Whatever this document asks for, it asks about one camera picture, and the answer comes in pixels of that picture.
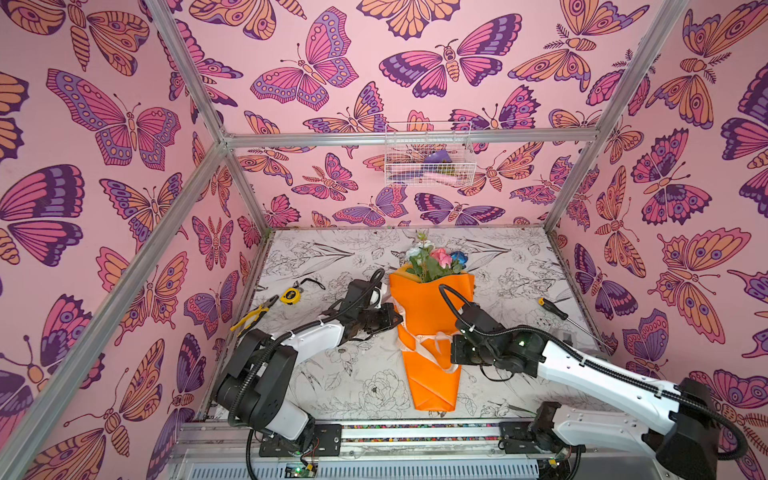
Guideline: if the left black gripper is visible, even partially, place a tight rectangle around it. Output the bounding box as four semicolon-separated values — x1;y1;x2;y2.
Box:
354;303;405;334

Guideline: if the orange wrapping paper sheet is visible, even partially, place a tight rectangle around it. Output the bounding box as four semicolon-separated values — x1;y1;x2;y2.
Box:
389;267;475;413

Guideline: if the white ribbon bundle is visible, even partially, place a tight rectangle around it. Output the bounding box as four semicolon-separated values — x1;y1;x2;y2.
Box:
395;303;459;374

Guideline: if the white fake flower stem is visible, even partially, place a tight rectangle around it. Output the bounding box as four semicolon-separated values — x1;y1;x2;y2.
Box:
406;231;438;283

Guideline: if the blue fake flower stem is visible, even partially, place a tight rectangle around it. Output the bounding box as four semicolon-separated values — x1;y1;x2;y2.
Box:
451;251;468;272

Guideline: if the pink fake rose stem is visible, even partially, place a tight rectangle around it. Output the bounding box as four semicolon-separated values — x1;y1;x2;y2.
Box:
426;248;453;280

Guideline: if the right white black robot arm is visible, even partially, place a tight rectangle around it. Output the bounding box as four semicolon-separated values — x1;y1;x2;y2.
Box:
449;300;748;479

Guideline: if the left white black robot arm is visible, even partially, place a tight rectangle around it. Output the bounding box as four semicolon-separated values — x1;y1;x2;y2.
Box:
213;270;403;452

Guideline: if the yellow tape measure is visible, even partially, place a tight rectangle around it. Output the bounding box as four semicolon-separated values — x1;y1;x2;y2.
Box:
279;278;326;305

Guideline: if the green circuit board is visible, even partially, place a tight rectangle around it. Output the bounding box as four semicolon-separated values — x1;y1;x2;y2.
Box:
284;463;317;479

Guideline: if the black handled screwdriver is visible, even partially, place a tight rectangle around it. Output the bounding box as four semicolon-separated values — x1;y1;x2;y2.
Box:
538;297;608;354

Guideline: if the yellow handled tool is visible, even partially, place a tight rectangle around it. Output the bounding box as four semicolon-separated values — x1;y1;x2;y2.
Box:
230;295;279;336

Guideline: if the white wire wall basket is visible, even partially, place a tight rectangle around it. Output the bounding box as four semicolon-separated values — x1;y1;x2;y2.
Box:
382;120;477;189

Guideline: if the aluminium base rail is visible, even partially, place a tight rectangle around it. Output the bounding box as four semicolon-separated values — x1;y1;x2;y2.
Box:
162;418;673;479

